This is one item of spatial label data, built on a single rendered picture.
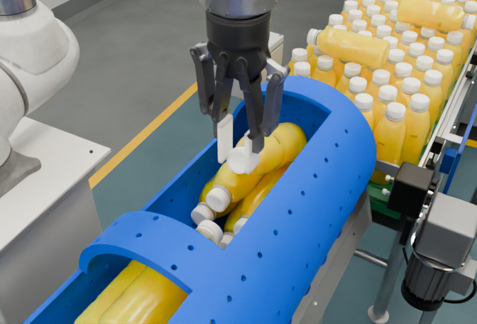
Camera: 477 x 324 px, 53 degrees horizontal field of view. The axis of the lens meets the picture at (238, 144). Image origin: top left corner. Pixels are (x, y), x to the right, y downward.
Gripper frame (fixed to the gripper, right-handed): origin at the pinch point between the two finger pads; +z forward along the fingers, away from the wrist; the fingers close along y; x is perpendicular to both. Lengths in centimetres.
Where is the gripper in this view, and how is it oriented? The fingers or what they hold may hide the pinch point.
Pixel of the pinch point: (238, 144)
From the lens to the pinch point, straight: 67.5
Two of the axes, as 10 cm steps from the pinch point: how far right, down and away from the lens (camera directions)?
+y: 8.5, 3.3, -4.1
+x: 5.2, -5.3, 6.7
